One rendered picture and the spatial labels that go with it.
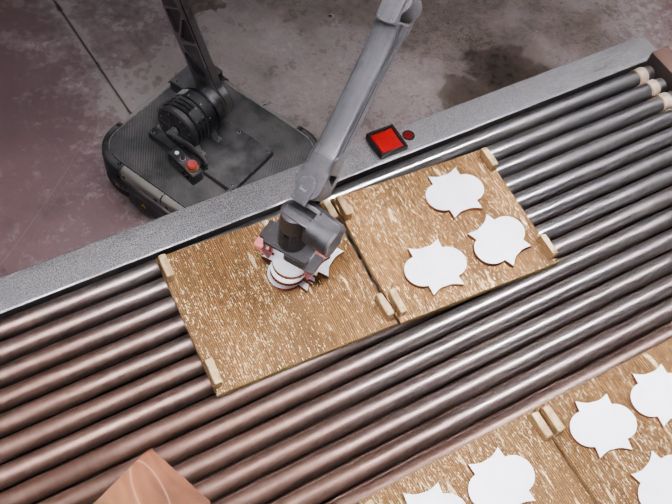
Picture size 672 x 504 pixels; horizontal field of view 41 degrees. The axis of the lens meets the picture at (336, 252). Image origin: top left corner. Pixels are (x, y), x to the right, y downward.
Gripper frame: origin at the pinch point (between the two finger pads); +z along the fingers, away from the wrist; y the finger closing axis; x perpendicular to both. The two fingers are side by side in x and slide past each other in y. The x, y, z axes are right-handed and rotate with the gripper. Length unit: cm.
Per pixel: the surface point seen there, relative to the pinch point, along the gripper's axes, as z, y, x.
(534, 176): 8, -35, -59
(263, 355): 6.4, -5.2, 18.1
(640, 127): 7, -52, -89
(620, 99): 7, -44, -95
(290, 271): 0.3, -1.0, 1.2
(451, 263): 4.9, -28.7, -22.8
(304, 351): 6.4, -11.9, 12.8
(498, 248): 4.8, -36.1, -32.3
